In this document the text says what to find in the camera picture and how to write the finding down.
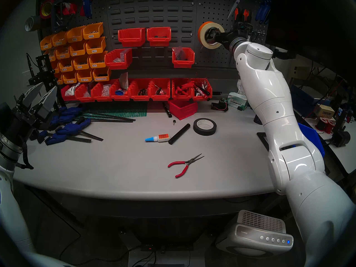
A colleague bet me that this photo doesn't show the black soldering iron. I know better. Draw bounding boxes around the black soldering iron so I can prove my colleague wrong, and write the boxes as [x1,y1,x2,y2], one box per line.
[26,53,38,86]

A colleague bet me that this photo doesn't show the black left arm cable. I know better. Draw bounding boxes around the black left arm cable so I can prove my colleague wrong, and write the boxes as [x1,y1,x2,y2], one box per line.
[15,136,34,170]

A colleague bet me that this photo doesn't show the black metal spring clamp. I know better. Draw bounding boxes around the black metal spring clamp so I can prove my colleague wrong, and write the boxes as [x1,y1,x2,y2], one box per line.
[51,0,73,33]

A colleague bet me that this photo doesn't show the red-handled needle-nose pliers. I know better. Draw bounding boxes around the red-handled needle-nose pliers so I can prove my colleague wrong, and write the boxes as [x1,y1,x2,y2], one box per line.
[167,154,205,178]

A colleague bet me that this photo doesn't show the clear plastic bag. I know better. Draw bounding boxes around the clear plastic bag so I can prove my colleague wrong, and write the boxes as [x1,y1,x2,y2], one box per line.
[119,72,130,90]

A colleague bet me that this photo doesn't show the small red loose bin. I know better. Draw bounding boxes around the small red loose bin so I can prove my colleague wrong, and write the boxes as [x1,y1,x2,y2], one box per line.
[168,100,198,120]

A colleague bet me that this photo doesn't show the red white plastic tool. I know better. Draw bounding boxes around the red white plastic tool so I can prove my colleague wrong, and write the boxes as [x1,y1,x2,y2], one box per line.
[60,2,78,16]

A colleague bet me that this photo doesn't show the grey duct tape roll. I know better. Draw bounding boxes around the grey duct tape roll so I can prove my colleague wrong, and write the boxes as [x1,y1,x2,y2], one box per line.
[24,16,42,32]

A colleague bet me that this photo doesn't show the white glue bottle orange label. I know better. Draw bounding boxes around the white glue bottle orange label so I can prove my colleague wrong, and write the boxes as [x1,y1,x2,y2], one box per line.
[145,133,170,143]

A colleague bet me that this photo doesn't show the black triangular frame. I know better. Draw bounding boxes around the black triangular frame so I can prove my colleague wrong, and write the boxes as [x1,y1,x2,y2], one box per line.
[256,132,270,152]

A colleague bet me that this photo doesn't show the black metal tool rack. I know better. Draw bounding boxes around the black metal tool rack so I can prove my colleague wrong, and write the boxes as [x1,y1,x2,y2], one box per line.
[252,29,267,43]

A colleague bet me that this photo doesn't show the dark blue storage crate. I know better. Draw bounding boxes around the dark blue storage crate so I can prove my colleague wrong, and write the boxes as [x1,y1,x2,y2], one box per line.
[291,85,317,117]

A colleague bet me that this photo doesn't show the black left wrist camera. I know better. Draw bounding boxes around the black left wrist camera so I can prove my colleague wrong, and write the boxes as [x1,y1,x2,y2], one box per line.
[0,102,13,128]

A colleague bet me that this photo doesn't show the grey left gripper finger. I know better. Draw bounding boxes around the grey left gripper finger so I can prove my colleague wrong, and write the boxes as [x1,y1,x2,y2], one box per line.
[29,86,58,122]
[17,82,44,110]

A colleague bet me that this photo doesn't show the black red marker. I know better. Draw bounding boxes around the black red marker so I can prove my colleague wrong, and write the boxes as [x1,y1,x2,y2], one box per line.
[195,87,210,101]

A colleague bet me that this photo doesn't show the black power adapter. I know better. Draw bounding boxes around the black power adapter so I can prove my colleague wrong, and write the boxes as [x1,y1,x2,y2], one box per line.
[331,130,351,148]

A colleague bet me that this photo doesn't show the dark grey pegboard wall panel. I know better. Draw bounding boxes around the dark grey pegboard wall panel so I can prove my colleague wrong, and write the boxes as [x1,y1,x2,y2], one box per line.
[38,0,274,75]

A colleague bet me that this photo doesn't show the black tool stand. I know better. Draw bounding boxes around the black tool stand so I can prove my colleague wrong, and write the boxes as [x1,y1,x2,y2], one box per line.
[28,55,60,103]

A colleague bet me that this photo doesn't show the black computer monitor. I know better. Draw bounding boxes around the black computer monitor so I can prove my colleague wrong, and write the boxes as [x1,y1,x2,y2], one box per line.
[266,0,356,75]

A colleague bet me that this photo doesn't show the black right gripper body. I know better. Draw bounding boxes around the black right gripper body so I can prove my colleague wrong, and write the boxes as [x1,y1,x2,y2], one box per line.
[220,29,248,48]

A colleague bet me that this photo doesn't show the black cylindrical rod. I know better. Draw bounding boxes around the black cylindrical rod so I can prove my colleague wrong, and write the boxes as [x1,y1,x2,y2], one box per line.
[168,123,191,145]

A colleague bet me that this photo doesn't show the beige masking tape roll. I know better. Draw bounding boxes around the beige masking tape roll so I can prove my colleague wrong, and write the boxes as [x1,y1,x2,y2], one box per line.
[201,23,225,49]

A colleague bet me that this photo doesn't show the black tape roll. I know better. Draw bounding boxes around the black tape roll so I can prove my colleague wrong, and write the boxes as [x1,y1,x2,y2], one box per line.
[193,118,217,136]

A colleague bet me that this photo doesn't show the red tape roll yellow core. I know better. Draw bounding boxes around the red tape roll yellow core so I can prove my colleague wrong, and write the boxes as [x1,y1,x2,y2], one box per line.
[39,0,56,19]

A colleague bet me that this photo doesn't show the red plastic parts bin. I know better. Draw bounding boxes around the red plastic parts bin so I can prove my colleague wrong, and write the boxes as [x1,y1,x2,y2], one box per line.
[147,27,172,46]
[150,78,170,101]
[105,49,133,70]
[172,47,195,68]
[75,83,96,103]
[110,80,134,101]
[118,28,146,47]
[61,84,80,101]
[91,81,114,102]
[192,79,212,101]
[172,78,194,100]
[129,79,153,101]

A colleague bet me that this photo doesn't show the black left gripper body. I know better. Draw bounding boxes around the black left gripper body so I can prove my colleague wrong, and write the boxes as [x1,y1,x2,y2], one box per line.
[0,102,36,147]

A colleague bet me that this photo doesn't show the black power strip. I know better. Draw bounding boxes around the black power strip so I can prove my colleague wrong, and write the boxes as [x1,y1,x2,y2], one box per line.
[140,243,194,253]

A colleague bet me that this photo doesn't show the blue-handled pliers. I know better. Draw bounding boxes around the blue-handled pliers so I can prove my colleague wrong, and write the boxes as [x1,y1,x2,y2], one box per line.
[255,0,271,25]

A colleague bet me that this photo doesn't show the purple-handled scissors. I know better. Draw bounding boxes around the purple-handled scissors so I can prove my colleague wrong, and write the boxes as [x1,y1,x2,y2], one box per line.
[228,0,249,19]

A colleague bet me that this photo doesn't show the Kimtech tissue box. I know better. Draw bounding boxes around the Kimtech tissue box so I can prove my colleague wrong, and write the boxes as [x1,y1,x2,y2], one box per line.
[228,80,249,111]

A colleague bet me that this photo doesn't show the blue plastic bin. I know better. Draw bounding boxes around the blue plastic bin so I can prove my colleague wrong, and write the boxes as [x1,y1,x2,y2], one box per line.
[298,123,325,158]

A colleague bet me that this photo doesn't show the cardboard box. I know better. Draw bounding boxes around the cardboard box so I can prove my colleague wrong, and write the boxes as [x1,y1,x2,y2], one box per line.
[314,104,335,119]

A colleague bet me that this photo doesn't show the black battery holder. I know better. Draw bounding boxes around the black battery holder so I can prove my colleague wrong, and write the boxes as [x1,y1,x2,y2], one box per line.
[211,98,229,112]

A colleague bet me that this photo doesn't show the orange tape roll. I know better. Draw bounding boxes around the orange tape roll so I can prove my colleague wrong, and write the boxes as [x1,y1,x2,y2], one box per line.
[198,21,214,44]

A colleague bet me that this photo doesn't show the white Coway air purifier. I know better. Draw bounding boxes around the white Coway air purifier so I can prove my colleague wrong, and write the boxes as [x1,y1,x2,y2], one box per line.
[216,210,294,256]

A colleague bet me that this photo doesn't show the green cutting mat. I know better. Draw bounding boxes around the green cutting mat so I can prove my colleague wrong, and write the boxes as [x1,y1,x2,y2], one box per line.
[81,102,147,119]

